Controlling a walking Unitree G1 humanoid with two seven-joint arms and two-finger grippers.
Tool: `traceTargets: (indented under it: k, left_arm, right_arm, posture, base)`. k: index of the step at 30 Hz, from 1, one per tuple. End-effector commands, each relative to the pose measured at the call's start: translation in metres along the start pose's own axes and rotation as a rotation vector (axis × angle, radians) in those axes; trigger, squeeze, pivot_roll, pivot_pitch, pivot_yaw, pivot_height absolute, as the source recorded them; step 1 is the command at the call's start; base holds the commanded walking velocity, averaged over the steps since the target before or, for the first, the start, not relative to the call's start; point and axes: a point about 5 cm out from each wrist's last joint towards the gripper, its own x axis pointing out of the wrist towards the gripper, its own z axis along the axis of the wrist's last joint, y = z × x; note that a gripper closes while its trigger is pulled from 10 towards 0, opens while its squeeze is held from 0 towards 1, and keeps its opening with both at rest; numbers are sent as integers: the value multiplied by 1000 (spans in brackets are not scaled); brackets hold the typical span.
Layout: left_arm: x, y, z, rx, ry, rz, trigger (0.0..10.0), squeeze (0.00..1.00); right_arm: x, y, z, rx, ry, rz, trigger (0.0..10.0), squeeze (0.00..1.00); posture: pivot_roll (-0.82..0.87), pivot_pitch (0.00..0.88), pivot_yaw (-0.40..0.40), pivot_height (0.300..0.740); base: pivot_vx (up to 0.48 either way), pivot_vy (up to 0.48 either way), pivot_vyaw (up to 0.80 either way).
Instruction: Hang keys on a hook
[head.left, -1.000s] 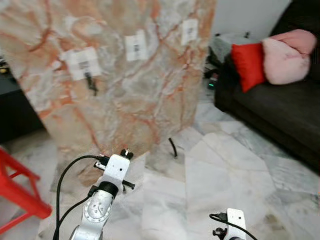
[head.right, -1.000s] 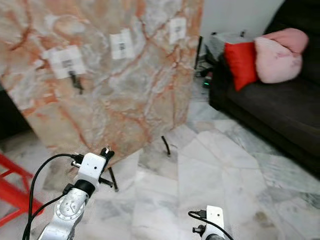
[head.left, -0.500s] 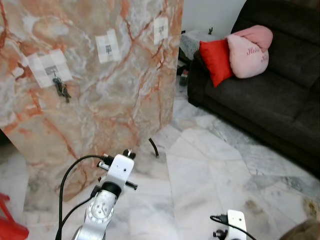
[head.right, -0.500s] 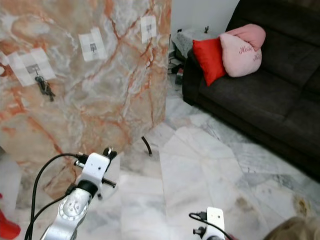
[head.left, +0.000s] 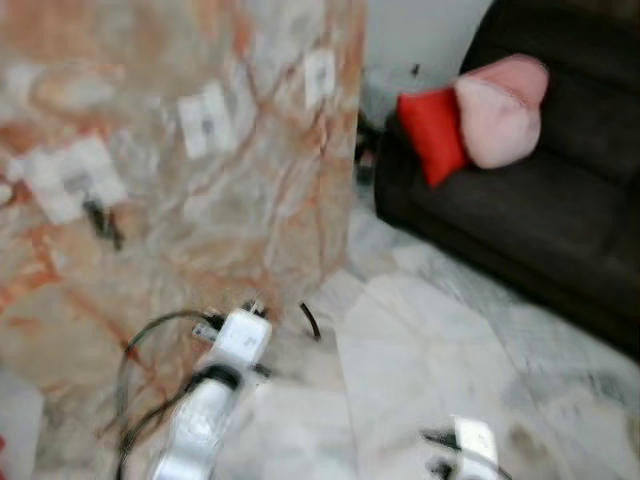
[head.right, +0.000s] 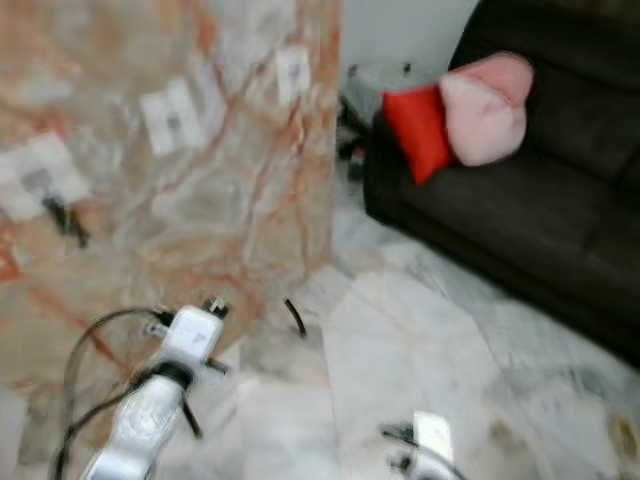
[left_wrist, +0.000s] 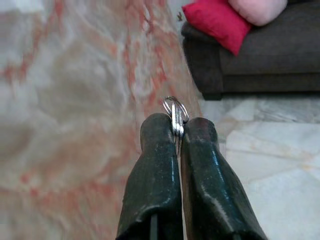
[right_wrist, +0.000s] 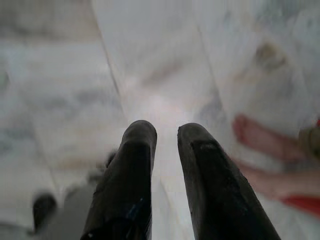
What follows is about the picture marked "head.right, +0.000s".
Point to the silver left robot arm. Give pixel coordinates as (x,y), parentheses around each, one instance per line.
(145,420)

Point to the narrow white wall socket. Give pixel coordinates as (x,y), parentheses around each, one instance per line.
(294,75)

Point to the black wall plug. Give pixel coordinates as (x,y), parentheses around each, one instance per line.
(67,220)

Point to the wide white wall socket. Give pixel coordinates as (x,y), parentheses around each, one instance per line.
(45,172)

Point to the black leather sofa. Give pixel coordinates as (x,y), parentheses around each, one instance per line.
(530,215)

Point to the pink cushion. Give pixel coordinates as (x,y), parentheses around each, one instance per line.
(490,108)

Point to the red cushion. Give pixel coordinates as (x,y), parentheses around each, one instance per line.
(417,132)

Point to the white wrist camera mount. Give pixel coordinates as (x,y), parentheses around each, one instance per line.
(195,335)
(434,438)

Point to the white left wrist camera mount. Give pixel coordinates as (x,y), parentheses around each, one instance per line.
(195,335)

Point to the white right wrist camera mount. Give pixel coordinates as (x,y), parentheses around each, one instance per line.
(434,438)

